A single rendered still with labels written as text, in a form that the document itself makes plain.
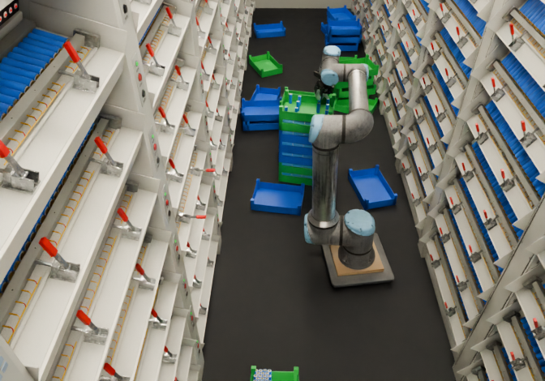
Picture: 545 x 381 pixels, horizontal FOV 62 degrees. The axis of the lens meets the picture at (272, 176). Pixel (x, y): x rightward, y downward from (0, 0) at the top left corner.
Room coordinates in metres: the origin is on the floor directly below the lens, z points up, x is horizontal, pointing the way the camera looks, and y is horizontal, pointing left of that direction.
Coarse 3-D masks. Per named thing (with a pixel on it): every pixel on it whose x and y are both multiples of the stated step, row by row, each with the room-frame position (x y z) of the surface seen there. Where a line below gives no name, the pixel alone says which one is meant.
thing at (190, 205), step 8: (200, 144) 1.59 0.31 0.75; (208, 144) 1.59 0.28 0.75; (200, 152) 1.58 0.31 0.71; (200, 160) 1.53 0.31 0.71; (200, 168) 1.48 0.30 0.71; (192, 176) 1.41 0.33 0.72; (200, 176) 1.43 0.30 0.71; (192, 184) 1.37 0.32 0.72; (192, 192) 1.32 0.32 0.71; (184, 200) 1.27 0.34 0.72; (192, 200) 1.28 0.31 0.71; (184, 208) 1.23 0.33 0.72; (192, 208) 1.23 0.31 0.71; (184, 224) 1.15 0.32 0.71; (184, 232) 1.11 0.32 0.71; (184, 240) 1.07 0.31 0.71; (184, 248) 1.04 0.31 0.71; (184, 256) 0.99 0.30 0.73
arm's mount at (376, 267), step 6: (330, 246) 1.59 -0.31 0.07; (336, 246) 1.58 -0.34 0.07; (336, 252) 1.54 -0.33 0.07; (336, 258) 1.51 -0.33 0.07; (378, 258) 1.50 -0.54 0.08; (336, 264) 1.46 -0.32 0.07; (342, 264) 1.46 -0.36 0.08; (372, 264) 1.46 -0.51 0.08; (378, 264) 1.45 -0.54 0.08; (336, 270) 1.43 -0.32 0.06; (342, 270) 1.43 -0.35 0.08; (348, 270) 1.42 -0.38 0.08; (354, 270) 1.42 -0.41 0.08; (360, 270) 1.42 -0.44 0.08; (366, 270) 1.42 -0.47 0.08; (372, 270) 1.42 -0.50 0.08; (378, 270) 1.42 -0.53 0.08
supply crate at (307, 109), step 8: (288, 96) 2.38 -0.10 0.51; (296, 96) 2.37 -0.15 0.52; (304, 96) 2.36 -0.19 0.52; (312, 96) 2.35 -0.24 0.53; (288, 104) 2.34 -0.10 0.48; (296, 104) 2.34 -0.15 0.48; (304, 104) 2.34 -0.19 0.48; (312, 104) 2.34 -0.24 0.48; (320, 104) 2.34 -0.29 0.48; (280, 112) 2.19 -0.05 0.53; (288, 112) 2.18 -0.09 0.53; (296, 112) 2.18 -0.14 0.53; (304, 112) 2.25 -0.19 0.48; (312, 112) 2.25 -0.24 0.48; (320, 112) 2.25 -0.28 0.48; (328, 112) 2.14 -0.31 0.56; (296, 120) 2.17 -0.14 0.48; (304, 120) 2.16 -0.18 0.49
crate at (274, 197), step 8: (256, 184) 2.10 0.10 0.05; (264, 184) 2.12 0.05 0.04; (272, 184) 2.11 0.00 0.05; (280, 184) 2.10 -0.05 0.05; (304, 184) 2.07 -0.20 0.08; (256, 192) 2.08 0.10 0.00; (264, 192) 2.08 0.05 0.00; (272, 192) 2.08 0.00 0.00; (280, 192) 2.08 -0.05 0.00; (288, 192) 2.08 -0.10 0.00; (296, 192) 2.08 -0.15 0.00; (256, 200) 2.01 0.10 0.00; (264, 200) 2.01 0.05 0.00; (272, 200) 2.01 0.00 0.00; (280, 200) 2.01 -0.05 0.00; (288, 200) 2.01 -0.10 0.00; (296, 200) 2.01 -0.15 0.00; (256, 208) 1.93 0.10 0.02; (264, 208) 1.92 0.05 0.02; (272, 208) 1.91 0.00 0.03; (280, 208) 1.91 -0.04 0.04; (288, 208) 1.90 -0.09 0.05; (296, 208) 1.89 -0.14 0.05
